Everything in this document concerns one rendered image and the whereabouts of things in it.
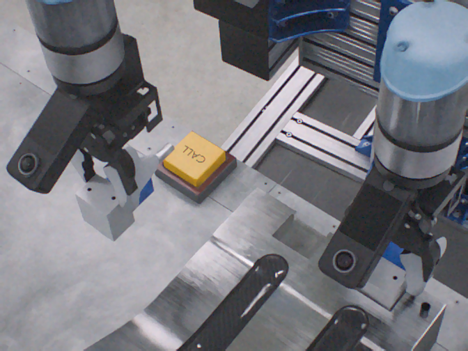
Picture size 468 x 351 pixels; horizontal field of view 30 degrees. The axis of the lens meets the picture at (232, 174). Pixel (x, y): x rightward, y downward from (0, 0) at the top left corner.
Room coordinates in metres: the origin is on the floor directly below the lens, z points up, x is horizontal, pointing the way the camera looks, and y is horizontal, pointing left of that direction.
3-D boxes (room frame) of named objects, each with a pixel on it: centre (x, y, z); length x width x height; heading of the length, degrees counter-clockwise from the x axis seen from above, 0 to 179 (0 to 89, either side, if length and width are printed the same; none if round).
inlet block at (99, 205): (0.62, 0.11, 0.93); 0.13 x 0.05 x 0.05; 136
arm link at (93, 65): (0.61, 0.13, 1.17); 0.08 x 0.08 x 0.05
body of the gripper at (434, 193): (0.50, -0.17, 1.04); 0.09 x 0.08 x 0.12; 137
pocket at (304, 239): (0.55, -0.07, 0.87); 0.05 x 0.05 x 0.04; 46
